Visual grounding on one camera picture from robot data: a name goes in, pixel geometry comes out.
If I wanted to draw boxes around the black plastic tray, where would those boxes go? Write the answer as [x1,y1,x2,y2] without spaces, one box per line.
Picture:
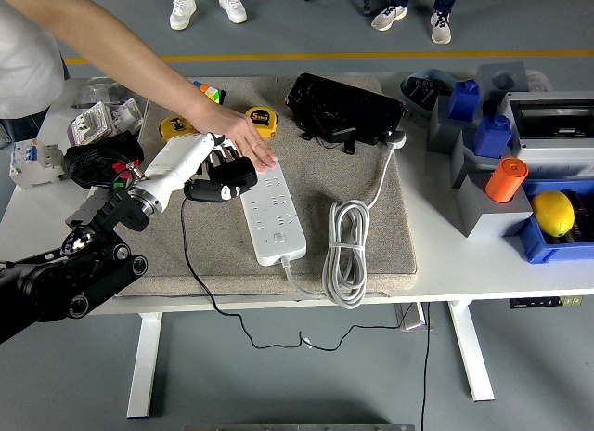
[284,72,407,147]

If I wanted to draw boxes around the blue storage bin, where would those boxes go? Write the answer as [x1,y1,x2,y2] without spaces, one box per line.
[503,177,594,265]

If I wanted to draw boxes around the orange cylinder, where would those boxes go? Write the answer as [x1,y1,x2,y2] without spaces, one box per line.
[484,157,530,204]

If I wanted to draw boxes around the blue hexagonal bottle block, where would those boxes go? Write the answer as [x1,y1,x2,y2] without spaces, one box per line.
[472,113,513,159]

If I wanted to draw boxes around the white sneaker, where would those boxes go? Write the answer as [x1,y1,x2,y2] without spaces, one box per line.
[169,0,196,32]
[216,0,248,24]

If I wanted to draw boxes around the black chair base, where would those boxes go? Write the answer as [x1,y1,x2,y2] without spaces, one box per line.
[302,0,375,18]

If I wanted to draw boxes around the large colourful puzzle cube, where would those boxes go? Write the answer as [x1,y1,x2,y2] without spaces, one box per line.
[192,80,227,106]

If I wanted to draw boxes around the black parts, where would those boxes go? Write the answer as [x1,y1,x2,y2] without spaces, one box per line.
[554,190,594,244]

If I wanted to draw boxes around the thin black adapter cord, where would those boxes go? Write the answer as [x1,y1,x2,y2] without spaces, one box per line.
[179,197,405,352]

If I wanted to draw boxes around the blue-grey bowl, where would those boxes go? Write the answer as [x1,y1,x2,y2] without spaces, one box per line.
[399,68,458,121]

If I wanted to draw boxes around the blue square bottle block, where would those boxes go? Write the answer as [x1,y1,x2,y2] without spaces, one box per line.
[447,79,483,124]

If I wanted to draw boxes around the white power strip cable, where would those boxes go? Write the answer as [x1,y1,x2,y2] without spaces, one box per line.
[278,127,409,310]

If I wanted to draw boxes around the white socket module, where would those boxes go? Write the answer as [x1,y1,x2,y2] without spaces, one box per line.
[109,98,144,136]

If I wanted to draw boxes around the black binder clips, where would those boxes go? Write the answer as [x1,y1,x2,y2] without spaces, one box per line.
[410,76,454,111]

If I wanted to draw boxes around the person's right hand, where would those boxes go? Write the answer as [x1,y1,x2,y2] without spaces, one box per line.
[197,103,278,174]

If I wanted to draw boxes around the black table control panel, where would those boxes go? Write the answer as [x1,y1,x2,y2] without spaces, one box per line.
[510,294,584,310]

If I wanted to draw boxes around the black cloth pouch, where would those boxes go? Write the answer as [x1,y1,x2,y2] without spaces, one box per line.
[63,131,145,190]

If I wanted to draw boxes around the black plug adapter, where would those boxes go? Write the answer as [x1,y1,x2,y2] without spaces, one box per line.
[206,157,259,190]

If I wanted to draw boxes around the person's body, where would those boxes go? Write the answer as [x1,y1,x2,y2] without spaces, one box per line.
[0,0,71,142]

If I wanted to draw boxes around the black power brick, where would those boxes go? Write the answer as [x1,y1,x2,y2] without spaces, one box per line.
[318,123,361,146]

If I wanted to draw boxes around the grey block with round hole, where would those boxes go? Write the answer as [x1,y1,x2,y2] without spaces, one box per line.
[477,61,530,102]

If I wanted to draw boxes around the yellow lemon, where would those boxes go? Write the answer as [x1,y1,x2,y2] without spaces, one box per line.
[530,190,576,239]

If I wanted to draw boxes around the grey shape holder block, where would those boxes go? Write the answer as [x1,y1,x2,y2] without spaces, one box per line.
[450,128,514,191]
[426,92,484,155]
[455,170,535,240]

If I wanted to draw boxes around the grey sneaker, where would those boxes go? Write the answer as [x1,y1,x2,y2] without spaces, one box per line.
[429,11,452,46]
[370,4,408,33]

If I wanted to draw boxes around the white power strip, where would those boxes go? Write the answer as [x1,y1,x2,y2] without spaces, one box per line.
[240,163,308,268]

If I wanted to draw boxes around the grey electrical box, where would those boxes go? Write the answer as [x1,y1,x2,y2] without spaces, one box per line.
[498,90,594,181]

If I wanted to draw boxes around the yellow tape measure 5m label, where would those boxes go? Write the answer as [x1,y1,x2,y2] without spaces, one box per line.
[244,106,279,138]

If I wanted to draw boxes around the white circuit breaker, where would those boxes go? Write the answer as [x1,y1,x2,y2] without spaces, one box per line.
[8,140,65,190]

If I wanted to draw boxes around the metal bracket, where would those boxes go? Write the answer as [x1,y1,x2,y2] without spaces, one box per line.
[394,302,435,333]

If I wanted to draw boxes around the white table leg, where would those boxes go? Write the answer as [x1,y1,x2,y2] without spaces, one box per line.
[126,312,163,419]
[447,300,496,403]

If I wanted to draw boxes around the grey-brown mat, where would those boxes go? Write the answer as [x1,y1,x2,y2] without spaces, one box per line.
[105,75,419,298]

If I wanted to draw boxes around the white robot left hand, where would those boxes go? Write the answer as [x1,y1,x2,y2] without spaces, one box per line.
[133,131,252,208]

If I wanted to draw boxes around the black hanging cable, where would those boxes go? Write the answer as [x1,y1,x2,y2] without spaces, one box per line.
[420,303,433,431]

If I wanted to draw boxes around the yellow tape measure black label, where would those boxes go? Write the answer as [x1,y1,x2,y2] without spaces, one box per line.
[160,115,199,137]

